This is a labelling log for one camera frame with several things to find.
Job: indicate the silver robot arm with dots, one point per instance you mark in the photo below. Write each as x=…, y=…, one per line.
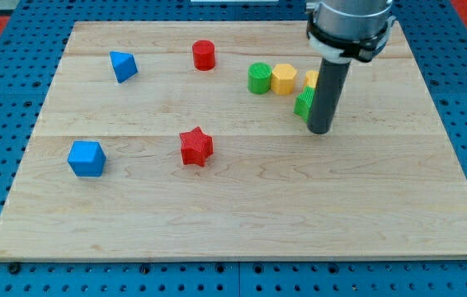
x=342, y=31

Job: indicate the green star block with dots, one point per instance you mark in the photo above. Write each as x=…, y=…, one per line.
x=303, y=103

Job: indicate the blue triangular prism block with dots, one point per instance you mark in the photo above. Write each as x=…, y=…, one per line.
x=124, y=65

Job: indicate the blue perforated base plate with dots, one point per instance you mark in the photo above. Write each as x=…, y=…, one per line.
x=30, y=49

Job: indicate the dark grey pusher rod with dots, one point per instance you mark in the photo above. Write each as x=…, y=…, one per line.
x=331, y=80

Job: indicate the red star block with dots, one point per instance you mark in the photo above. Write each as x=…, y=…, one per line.
x=196, y=147

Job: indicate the green cylinder block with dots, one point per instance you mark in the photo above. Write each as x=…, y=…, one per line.
x=259, y=78

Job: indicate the yellow hexagon block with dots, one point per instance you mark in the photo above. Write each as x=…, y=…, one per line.
x=283, y=79

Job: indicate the red cylinder block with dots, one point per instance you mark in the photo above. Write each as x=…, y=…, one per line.
x=203, y=55

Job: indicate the blue cube block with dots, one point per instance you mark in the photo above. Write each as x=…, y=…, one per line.
x=86, y=158

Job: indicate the wooden board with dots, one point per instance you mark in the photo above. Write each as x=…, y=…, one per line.
x=383, y=184

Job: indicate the yellow block behind rod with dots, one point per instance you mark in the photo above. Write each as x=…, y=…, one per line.
x=310, y=79

